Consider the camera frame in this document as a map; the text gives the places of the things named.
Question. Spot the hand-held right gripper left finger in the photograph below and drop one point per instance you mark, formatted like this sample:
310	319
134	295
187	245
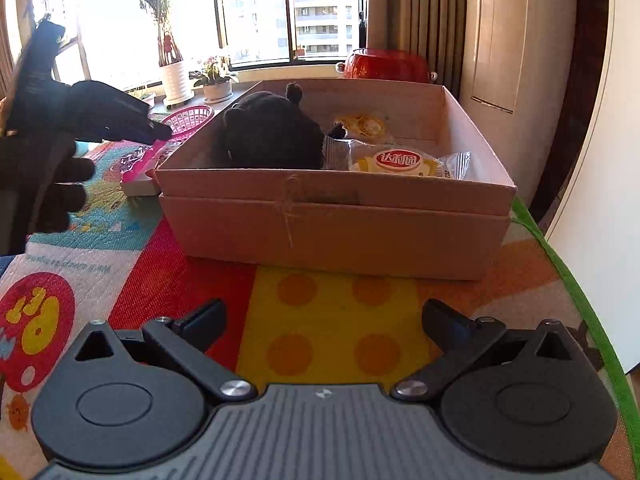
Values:
207	321

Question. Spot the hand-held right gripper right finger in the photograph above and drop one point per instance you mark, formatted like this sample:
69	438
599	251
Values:
445	325

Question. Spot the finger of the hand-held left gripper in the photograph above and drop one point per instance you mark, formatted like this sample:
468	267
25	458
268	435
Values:
115	115

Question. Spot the pink plastic basket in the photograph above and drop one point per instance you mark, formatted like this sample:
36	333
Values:
192	119

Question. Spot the pink cardboard box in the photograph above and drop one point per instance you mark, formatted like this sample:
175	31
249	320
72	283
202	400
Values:
325	230

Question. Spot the black plush toy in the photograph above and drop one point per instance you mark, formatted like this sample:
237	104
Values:
270	135

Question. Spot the clear yellow cake packet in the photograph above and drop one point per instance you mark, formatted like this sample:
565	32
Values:
400	162

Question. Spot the yellow toy block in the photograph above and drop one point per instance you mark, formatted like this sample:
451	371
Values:
362	126

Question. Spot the person's left hand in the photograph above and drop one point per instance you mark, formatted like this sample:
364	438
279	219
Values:
30	185

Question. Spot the white basin planter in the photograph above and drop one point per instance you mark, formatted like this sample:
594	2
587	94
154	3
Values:
142	96

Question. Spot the tall plant in white pot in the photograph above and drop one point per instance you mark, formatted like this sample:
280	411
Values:
175	77

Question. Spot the small flowering potted plant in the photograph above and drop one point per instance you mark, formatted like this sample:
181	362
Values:
216	87

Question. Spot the colourful play mat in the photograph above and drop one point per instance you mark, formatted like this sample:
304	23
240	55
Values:
320	310

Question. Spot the white panel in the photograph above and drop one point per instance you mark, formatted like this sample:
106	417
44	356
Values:
605	160

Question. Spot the red round bin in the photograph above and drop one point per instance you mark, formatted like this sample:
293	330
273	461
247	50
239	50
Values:
385	65

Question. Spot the cream standing air conditioner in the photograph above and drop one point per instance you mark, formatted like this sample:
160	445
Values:
500	35

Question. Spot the beige curtain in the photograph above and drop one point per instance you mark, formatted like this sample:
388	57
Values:
425	20

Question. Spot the black window frame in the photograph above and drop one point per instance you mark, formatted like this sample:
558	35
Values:
290	10

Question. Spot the brown wooden frame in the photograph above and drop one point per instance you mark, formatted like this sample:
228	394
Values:
575	85

